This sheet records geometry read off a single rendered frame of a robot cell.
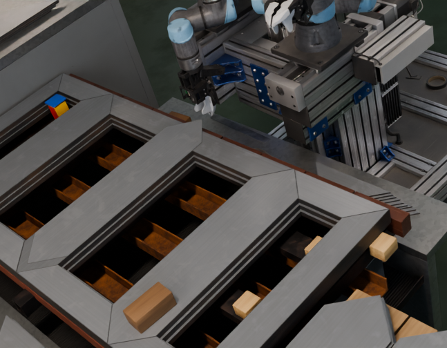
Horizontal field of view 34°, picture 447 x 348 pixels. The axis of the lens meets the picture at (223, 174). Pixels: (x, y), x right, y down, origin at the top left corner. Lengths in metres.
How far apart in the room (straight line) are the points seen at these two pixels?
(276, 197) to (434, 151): 1.20
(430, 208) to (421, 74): 1.44
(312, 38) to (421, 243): 0.70
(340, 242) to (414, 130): 1.42
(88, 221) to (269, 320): 0.72
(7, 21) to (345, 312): 1.91
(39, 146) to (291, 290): 1.19
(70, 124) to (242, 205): 0.86
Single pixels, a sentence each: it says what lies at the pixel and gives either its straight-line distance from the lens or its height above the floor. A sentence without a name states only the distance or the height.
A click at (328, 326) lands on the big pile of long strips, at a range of 1.80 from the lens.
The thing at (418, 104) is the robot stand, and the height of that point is 0.23.
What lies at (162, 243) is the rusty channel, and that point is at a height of 0.68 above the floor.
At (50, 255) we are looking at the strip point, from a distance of 2.22.
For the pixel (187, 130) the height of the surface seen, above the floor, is 0.87.
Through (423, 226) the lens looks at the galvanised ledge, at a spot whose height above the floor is 0.68.
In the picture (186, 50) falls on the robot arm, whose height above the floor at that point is 1.15.
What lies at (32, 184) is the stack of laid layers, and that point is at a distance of 2.58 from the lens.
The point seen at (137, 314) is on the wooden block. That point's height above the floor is 0.92.
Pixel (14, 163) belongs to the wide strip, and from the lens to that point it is 2.66.
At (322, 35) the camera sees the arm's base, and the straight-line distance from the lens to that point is 2.32.
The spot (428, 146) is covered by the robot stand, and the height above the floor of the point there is 0.21.
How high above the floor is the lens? 2.28
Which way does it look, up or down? 39 degrees down
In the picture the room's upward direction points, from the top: 18 degrees counter-clockwise
